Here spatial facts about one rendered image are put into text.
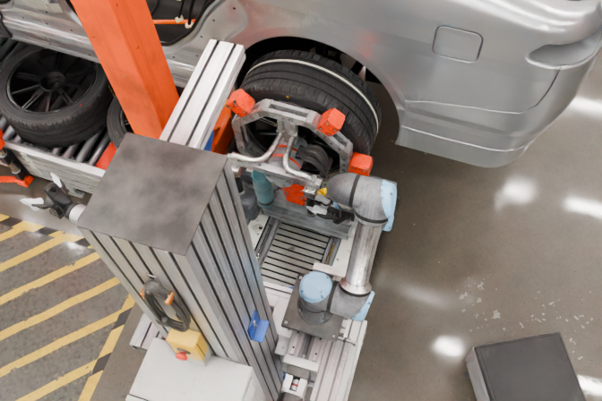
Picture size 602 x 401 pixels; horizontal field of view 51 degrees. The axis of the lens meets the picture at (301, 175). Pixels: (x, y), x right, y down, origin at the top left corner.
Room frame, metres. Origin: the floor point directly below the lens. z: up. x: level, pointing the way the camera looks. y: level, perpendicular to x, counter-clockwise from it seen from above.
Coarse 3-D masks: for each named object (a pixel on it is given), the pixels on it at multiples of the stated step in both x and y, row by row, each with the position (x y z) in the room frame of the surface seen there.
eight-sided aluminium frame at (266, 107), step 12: (264, 108) 1.59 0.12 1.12; (276, 108) 1.61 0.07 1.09; (288, 108) 1.58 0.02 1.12; (300, 108) 1.57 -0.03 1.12; (240, 120) 1.64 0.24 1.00; (252, 120) 1.61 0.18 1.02; (288, 120) 1.54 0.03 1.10; (300, 120) 1.52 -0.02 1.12; (312, 120) 1.51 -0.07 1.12; (240, 132) 1.64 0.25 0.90; (336, 132) 1.50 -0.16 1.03; (240, 144) 1.65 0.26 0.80; (252, 144) 1.68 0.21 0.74; (336, 144) 1.45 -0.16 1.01; (348, 144) 1.47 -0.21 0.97; (252, 156) 1.63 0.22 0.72; (348, 156) 1.43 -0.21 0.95; (324, 180) 1.48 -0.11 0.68
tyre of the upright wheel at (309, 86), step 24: (264, 72) 1.78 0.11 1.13; (288, 72) 1.73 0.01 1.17; (312, 72) 1.71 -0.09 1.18; (336, 72) 1.73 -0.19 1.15; (264, 96) 1.67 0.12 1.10; (288, 96) 1.62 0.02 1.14; (312, 96) 1.60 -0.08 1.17; (336, 96) 1.61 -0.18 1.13; (360, 96) 1.65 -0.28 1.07; (360, 120) 1.56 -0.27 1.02; (360, 144) 1.49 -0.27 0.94; (336, 168) 1.54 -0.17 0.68
